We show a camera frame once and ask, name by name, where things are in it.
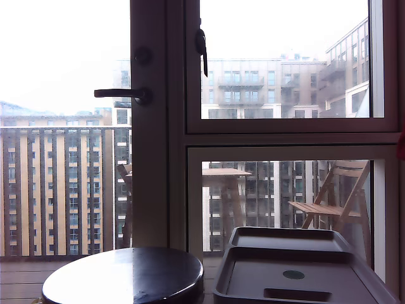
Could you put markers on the grey recycling bin lid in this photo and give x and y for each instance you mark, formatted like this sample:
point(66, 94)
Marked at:
point(284, 256)

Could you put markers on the wooden folding chair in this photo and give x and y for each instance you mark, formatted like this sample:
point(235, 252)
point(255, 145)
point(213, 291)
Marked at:
point(125, 174)
point(319, 209)

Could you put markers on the balcony railing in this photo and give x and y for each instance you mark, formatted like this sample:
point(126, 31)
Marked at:
point(63, 128)

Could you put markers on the white window frame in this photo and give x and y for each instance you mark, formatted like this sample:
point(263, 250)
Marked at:
point(284, 139)

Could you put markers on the wooden balcony table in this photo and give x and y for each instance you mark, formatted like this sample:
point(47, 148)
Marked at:
point(224, 172)

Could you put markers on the green round sticker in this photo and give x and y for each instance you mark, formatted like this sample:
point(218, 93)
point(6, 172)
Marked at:
point(293, 274)

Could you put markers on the round door lock knob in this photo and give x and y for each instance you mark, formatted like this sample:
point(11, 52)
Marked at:
point(143, 56)

